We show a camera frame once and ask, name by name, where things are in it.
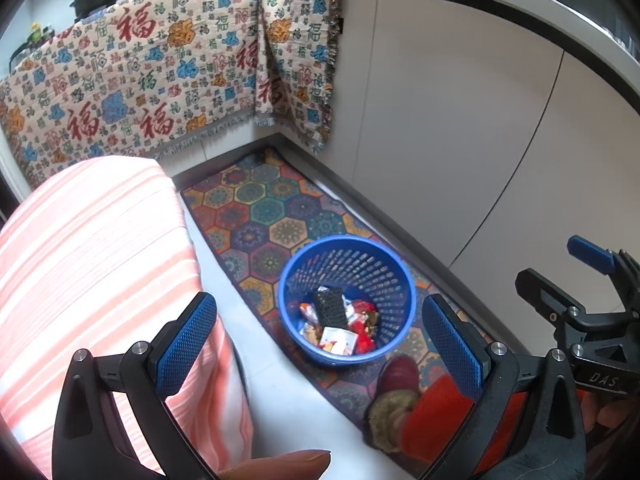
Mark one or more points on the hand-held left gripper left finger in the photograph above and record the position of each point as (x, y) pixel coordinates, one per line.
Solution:
(185, 345)

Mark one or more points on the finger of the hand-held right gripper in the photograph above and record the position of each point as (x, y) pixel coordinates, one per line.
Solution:
(542, 292)
(590, 255)

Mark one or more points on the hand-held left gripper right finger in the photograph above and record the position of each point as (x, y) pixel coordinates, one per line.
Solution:
(452, 350)

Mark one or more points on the red snack wrapper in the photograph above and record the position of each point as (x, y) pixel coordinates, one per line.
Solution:
(366, 342)

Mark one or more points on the red plastic bag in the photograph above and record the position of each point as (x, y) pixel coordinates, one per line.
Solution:
(362, 307)

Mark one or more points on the white orange snack wrapper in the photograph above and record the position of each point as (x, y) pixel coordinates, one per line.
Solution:
(337, 340)

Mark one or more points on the yellow snack wrapper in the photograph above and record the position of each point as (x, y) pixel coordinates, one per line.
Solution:
(310, 332)

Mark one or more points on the black wrapper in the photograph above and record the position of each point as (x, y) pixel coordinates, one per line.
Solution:
(330, 310)

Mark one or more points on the blue plastic basket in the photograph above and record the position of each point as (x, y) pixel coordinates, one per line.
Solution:
(350, 260)

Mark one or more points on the person's right hand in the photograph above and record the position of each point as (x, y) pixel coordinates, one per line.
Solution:
(610, 417)

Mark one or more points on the person's left hand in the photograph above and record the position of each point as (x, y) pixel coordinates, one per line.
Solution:
(285, 467)

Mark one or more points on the maroon fur-trimmed slipper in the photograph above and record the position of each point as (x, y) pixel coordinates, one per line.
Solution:
(397, 375)

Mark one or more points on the orange pants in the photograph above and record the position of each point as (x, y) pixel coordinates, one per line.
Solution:
(435, 420)

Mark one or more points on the orange striped tablecloth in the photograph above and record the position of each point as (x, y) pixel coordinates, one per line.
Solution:
(90, 260)

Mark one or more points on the hexagon patterned rug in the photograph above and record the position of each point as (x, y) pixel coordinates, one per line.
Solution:
(280, 210)

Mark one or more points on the beige base cabinet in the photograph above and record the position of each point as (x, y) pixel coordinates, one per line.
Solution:
(450, 135)

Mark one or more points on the large printed blanket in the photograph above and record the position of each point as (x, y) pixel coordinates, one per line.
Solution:
(150, 75)

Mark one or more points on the narrow printed blanket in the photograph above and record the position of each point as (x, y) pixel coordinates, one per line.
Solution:
(300, 60)

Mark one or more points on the glass teapot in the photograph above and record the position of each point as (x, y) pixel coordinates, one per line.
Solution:
(17, 57)

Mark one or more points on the oil bottle yellow cap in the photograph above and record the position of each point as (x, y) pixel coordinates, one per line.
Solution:
(40, 34)

